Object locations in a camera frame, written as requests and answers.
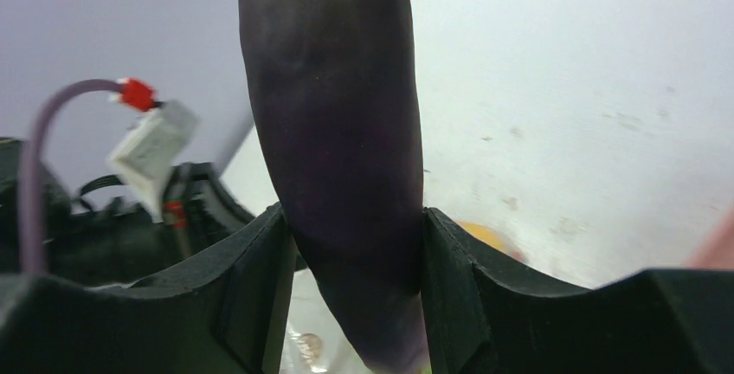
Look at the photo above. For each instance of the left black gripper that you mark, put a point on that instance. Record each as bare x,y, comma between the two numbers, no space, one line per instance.
119,242

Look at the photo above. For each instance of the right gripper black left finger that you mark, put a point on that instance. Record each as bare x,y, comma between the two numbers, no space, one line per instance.
223,310

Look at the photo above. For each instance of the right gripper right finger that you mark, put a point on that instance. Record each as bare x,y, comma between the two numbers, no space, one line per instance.
488,313

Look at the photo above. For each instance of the dark purple eggplant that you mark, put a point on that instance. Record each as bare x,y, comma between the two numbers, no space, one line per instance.
333,93

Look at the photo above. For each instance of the clear zip top bag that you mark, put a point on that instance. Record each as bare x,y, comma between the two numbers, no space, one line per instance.
314,342

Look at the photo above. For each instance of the pink plastic basket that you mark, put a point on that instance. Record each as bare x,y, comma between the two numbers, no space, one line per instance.
717,251

